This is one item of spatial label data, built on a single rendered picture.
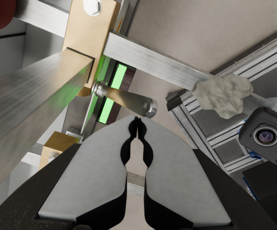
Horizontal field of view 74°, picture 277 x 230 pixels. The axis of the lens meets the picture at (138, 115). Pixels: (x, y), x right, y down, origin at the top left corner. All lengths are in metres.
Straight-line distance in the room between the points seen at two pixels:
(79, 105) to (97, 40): 0.26
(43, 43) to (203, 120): 0.86
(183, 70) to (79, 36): 0.14
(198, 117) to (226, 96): 0.81
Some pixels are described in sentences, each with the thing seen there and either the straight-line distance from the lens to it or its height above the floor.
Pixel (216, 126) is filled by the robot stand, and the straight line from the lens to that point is 1.15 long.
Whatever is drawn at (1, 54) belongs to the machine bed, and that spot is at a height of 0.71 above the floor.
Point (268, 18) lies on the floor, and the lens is 1.30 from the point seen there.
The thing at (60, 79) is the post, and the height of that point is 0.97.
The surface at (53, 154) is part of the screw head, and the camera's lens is 0.36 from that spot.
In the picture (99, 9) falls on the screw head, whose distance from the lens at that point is 0.25.
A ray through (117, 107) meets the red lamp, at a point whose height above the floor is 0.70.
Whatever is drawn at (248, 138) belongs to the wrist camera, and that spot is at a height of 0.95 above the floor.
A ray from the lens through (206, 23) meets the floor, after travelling 1.17.
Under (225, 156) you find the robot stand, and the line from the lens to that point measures 1.31.
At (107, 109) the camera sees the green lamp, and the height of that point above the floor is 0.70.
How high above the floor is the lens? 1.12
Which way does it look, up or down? 62 degrees down
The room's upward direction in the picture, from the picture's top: 178 degrees counter-clockwise
